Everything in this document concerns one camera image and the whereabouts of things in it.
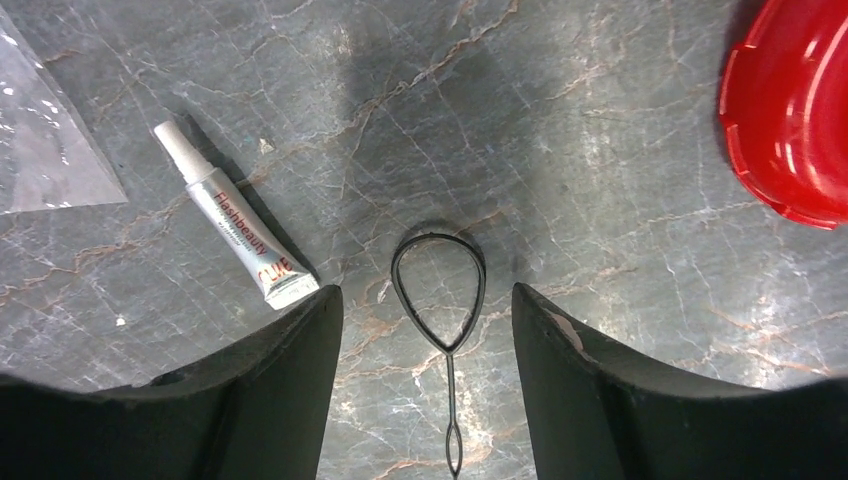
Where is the small silver white tube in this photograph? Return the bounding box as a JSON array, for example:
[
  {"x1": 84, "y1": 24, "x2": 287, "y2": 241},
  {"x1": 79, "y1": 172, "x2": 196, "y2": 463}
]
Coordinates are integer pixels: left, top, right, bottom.
[{"x1": 153, "y1": 120, "x2": 320, "y2": 310}]

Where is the red toy magnet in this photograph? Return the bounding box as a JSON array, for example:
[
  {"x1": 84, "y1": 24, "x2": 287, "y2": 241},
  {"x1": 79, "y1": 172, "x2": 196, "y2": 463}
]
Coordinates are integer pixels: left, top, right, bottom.
[{"x1": 718, "y1": 1, "x2": 847, "y2": 230}]

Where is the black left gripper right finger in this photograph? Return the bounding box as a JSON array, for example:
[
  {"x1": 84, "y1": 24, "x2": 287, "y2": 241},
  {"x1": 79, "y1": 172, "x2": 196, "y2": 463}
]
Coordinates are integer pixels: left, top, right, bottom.
[{"x1": 511, "y1": 283, "x2": 847, "y2": 479}]

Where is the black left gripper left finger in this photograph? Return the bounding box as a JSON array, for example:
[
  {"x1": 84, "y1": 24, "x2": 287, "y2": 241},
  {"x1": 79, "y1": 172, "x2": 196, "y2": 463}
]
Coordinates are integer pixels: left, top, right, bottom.
[{"x1": 1, "y1": 285, "x2": 344, "y2": 479}]

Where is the clear plastic wrapper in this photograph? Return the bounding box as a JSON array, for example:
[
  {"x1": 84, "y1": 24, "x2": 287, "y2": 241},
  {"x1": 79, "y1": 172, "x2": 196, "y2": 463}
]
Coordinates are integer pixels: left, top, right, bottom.
[{"x1": 1, "y1": 11, "x2": 127, "y2": 215}]

